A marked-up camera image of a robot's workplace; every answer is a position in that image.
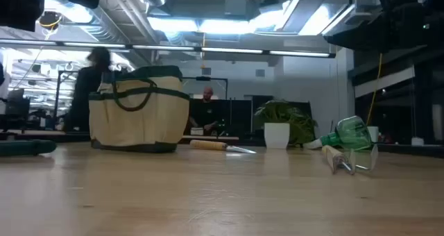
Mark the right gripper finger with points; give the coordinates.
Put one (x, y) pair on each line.
(364, 38)

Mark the green plastic spray bottle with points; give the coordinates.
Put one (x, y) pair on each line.
(350, 133)

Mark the dark green garden glove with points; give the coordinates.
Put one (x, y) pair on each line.
(24, 148)

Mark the cream canvas gardening bag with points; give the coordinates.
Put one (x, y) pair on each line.
(138, 118)

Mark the white cup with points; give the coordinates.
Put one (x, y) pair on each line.
(373, 133)

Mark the person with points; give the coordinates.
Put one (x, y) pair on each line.
(88, 90)
(208, 114)

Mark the black office chair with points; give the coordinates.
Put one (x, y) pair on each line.
(15, 107)

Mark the long ceiling light strip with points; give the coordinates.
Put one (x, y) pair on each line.
(163, 47)

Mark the small white object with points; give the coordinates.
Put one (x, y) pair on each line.
(417, 141)

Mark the green plant in white pot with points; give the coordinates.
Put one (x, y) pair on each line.
(276, 135)

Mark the black office partition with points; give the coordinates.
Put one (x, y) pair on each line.
(239, 114)

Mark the black aluminium table frame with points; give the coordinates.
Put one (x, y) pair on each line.
(409, 150)

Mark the black background rig frame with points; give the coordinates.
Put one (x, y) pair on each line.
(204, 78)

